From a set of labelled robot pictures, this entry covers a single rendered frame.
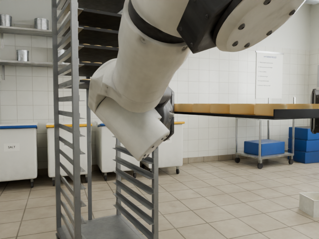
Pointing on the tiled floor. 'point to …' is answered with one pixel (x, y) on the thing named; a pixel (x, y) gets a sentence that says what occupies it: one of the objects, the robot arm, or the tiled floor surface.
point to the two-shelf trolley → (260, 143)
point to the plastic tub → (309, 203)
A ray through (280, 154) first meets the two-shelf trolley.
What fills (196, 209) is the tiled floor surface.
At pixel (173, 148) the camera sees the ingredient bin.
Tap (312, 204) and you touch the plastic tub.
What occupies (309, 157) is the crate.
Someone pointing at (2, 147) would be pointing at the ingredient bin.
